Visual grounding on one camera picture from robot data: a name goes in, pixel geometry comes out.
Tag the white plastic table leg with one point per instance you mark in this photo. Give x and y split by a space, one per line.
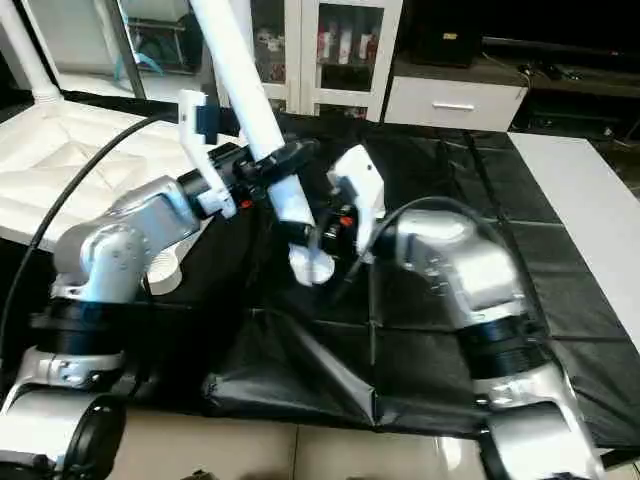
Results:
25 50
260 130

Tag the white plastic table top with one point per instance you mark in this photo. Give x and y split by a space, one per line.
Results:
80 160

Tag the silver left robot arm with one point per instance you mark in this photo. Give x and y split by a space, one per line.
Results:
110 260

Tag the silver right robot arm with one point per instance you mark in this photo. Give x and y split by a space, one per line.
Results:
470 280

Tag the white glass door cabinet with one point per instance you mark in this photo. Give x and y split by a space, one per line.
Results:
330 50

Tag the blue plastic stool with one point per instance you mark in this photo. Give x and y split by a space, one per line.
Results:
145 62

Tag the black table mat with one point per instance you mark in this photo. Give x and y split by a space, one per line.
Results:
420 370

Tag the white drawer unit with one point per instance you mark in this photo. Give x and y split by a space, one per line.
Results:
455 98

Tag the black speaker box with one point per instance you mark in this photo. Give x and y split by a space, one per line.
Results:
440 32

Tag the white flat board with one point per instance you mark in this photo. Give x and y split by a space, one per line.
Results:
580 220

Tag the dark TV stand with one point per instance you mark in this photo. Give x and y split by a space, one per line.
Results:
580 85

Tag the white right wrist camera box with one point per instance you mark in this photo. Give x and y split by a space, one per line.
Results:
358 195

